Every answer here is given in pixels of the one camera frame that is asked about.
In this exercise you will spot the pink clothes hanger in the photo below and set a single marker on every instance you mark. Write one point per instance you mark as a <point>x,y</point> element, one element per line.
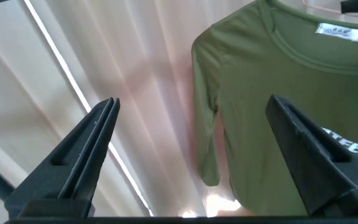
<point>322,8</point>

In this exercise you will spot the green long-sleeved shirt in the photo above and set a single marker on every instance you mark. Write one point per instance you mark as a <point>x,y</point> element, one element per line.
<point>259,77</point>

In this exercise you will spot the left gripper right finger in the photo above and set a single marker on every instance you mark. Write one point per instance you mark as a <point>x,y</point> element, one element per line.
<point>322,161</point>

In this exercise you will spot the beige curtain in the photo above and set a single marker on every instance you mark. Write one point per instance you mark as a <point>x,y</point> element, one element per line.
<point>135,62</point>

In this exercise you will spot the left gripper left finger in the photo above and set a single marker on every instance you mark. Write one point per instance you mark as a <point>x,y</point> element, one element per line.
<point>73,161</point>

